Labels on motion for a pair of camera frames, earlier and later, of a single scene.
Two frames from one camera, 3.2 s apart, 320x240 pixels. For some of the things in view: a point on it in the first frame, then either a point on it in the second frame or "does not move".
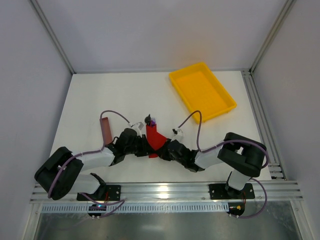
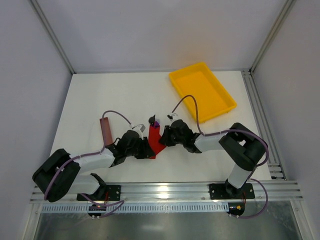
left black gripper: (144, 146) does not move
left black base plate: (106, 193) does not move
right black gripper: (165, 150) → (167, 136)
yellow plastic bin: (200, 90) does not move
